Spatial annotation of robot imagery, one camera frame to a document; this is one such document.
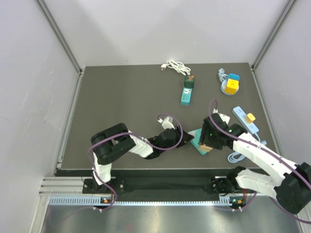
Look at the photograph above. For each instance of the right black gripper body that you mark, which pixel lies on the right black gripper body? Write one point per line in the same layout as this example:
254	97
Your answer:
209	138

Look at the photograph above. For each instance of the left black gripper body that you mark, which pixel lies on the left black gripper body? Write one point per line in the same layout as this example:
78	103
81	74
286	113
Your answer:
177	140

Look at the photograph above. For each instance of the teal triangular power strip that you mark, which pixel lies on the teal triangular power strip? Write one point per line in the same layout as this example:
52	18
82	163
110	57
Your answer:
195	142

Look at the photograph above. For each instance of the peach cube plug adapter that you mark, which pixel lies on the peach cube plug adapter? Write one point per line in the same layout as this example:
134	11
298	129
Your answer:
205	148

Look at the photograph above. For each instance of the teal rectangular power strip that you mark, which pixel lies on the teal rectangular power strip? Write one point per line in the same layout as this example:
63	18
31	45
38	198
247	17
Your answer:
186	96

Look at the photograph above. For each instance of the round light blue socket base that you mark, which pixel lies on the round light blue socket base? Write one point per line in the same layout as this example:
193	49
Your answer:
222	87

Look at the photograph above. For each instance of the yellow cube plug adapter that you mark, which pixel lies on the yellow cube plug adapter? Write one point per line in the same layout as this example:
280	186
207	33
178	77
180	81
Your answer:
231	87

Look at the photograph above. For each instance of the dark green plug adapter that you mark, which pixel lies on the dark green plug adapter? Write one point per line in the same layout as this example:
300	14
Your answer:
189	81

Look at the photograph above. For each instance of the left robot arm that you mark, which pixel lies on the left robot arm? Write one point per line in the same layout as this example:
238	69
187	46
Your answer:
111	144

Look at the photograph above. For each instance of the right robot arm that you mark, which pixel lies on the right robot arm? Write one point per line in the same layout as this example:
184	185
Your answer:
284	181

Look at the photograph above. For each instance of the orange plug adapter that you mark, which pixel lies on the orange plug adapter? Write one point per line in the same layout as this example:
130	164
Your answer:
250	118

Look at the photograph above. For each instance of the blue cube plug adapter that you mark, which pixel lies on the blue cube plug adapter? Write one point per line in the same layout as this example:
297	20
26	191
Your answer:
233	77

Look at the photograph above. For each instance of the light blue power strip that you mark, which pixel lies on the light blue power strip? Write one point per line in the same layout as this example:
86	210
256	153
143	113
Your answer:
241	116

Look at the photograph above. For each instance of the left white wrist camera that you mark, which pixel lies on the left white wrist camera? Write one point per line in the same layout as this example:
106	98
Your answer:
166	123

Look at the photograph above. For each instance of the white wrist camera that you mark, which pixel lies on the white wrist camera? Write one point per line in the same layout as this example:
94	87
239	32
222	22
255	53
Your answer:
166	123
224	117

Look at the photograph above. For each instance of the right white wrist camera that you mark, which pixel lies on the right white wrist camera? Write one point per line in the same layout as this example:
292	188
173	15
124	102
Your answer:
224	117

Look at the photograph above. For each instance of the white slotted cable duct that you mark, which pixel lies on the white slotted cable duct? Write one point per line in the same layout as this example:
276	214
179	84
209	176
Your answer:
105	201

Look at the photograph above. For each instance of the front aluminium frame rail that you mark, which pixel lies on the front aluminium frame rail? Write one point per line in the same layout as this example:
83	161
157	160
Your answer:
52	186

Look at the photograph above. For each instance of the right aluminium frame post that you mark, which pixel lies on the right aluminium frame post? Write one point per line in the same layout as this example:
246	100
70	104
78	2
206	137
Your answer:
289	6

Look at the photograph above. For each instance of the aluminium frame post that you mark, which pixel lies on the aluminium frame post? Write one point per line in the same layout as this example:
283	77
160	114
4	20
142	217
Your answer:
289	6
59	35

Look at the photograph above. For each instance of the left aluminium frame post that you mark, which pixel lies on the left aluminium frame post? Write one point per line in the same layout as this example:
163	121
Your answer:
59	35

